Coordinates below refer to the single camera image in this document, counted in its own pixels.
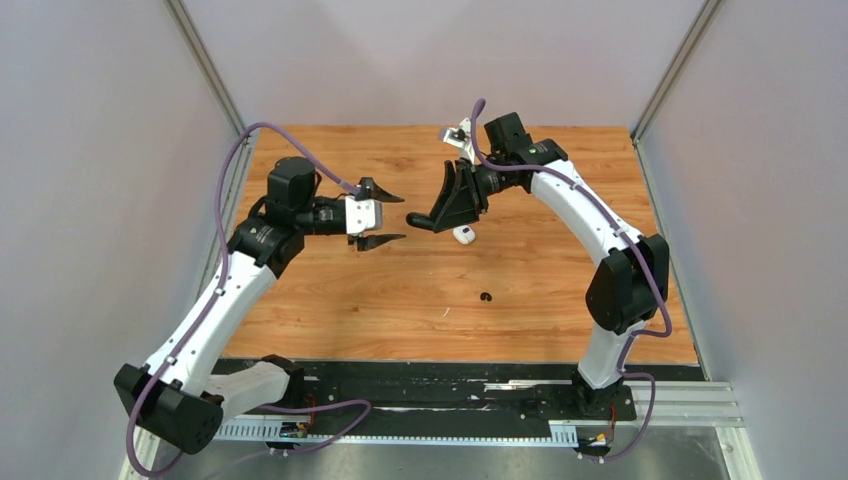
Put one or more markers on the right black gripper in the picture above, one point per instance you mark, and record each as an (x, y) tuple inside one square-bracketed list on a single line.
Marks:
[(453, 207)]

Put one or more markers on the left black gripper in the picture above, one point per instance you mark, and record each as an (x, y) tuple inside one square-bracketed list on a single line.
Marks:
[(373, 191)]

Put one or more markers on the white earbud charging case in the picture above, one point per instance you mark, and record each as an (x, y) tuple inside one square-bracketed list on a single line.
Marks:
[(464, 234)]

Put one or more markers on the black oval case cover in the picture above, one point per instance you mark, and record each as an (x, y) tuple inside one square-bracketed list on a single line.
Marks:
[(420, 221)]

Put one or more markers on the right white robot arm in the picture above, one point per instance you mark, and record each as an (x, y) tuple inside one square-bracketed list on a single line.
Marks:
[(630, 283)]

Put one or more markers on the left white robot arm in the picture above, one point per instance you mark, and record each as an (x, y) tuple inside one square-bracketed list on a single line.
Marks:
[(175, 394)]

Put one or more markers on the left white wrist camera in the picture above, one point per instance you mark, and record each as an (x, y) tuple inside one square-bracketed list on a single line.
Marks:
[(362, 216)]

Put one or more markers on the left aluminium frame post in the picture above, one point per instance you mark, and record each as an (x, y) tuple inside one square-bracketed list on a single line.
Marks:
[(191, 34)]

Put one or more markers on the aluminium frame post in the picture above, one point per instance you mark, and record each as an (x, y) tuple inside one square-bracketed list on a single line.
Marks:
[(191, 34), (695, 32)]

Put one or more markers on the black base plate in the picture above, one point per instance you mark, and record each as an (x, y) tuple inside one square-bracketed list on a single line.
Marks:
[(536, 390)]

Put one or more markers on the slotted cable duct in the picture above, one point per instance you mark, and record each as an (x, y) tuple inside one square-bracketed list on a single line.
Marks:
[(485, 428)]

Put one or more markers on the right aluminium frame post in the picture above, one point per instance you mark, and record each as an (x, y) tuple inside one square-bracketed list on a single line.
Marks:
[(695, 32)]

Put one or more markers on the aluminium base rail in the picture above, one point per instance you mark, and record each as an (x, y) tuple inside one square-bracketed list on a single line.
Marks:
[(659, 406)]

